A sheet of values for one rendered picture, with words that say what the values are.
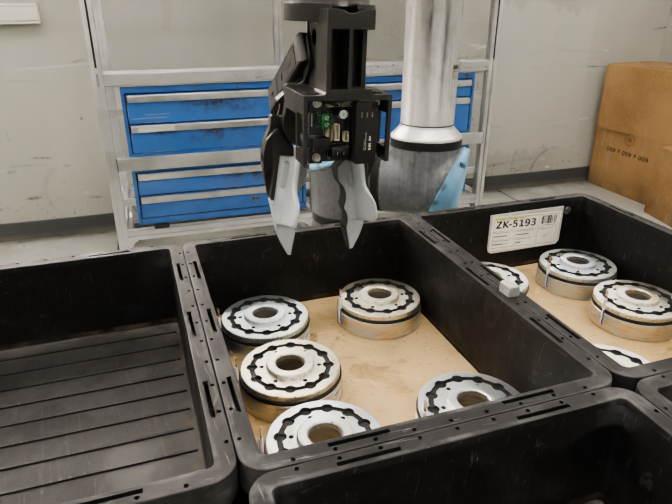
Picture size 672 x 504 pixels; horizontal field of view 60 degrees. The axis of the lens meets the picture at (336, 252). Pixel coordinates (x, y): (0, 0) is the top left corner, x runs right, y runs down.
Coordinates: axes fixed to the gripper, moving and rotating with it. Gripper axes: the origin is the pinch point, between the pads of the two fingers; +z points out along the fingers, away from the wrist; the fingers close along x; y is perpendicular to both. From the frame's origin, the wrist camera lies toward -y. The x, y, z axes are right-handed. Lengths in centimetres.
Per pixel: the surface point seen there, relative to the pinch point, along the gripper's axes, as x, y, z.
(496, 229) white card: 32.8, -18.1, 9.1
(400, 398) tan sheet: 7.6, 4.8, 16.7
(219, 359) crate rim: -10.5, 6.9, 7.4
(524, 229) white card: 37.7, -18.1, 9.6
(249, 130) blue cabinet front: 31, -192, 28
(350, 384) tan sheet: 3.6, 1.0, 16.8
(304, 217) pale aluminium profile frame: 54, -191, 68
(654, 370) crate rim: 22.4, 19.7, 6.5
